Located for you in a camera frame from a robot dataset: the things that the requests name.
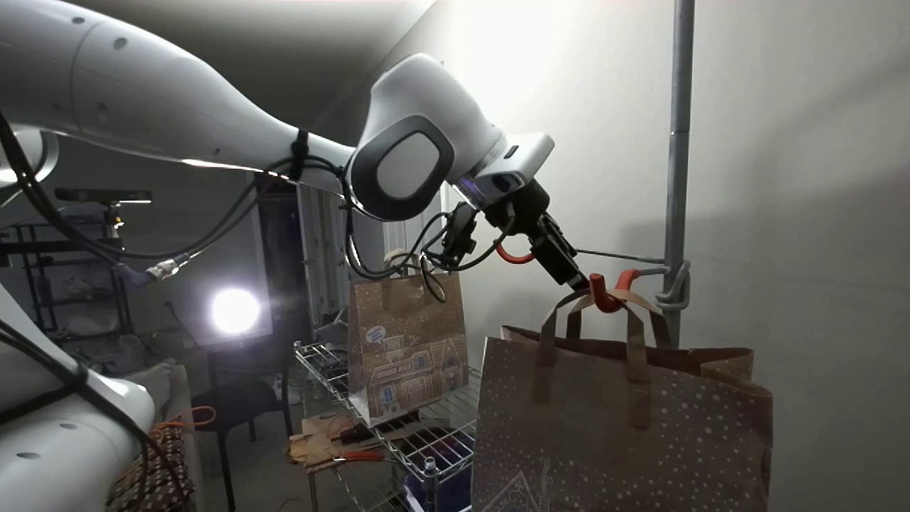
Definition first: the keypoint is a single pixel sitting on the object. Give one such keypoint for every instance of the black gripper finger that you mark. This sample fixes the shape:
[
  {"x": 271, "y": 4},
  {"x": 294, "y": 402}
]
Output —
[
  {"x": 568, "y": 253},
  {"x": 558, "y": 264}
]

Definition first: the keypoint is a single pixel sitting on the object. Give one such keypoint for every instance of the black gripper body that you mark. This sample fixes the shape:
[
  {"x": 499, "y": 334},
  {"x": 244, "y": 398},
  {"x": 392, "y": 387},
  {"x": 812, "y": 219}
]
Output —
[{"x": 519, "y": 215}]

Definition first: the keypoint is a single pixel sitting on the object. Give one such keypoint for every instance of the brown bag with house print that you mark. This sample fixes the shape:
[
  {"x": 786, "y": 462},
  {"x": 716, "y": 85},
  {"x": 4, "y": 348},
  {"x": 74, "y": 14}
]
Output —
[{"x": 406, "y": 341}]

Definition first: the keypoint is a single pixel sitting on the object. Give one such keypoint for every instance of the brown bag with white dots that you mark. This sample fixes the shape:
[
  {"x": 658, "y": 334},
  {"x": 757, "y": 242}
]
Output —
[{"x": 607, "y": 435}]

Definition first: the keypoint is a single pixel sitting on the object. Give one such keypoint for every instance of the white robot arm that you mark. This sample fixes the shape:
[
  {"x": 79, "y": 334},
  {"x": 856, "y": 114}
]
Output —
[{"x": 143, "y": 85}]

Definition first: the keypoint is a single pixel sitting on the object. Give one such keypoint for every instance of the grey metal pole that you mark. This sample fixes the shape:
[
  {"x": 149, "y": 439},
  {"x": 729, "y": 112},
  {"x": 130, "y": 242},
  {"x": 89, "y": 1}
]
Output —
[{"x": 676, "y": 144}]

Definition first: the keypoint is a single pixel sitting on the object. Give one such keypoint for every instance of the brown cardboard sheet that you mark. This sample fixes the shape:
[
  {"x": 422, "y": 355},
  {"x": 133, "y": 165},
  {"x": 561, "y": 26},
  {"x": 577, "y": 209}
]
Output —
[{"x": 315, "y": 442}]

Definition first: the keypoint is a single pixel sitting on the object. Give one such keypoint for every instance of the bright round lamp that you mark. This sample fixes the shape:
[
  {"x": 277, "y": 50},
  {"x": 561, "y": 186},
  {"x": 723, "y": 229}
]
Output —
[{"x": 234, "y": 310}]

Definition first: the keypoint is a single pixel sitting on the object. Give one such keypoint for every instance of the black chair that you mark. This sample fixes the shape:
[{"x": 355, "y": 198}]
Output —
[{"x": 243, "y": 402}]

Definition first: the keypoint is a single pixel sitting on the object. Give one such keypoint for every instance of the grey cushion seat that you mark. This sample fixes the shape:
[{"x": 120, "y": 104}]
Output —
[{"x": 165, "y": 384}]

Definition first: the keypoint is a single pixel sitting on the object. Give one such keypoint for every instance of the black shelf stand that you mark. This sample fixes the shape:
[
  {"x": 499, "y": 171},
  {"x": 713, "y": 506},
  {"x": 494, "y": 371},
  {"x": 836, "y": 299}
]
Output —
[{"x": 79, "y": 246}]

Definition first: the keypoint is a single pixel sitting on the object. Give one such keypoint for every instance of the brown wicker basket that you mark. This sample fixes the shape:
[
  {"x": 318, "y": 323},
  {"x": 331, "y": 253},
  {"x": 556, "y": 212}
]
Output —
[{"x": 156, "y": 472}]

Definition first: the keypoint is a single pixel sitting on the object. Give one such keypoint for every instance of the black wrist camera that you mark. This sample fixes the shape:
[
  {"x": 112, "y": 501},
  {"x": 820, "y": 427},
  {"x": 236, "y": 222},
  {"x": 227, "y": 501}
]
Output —
[{"x": 462, "y": 230}]

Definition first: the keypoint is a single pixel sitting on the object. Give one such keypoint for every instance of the black tall post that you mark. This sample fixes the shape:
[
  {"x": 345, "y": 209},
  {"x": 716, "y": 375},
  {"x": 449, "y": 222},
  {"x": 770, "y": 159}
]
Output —
[{"x": 281, "y": 273}]

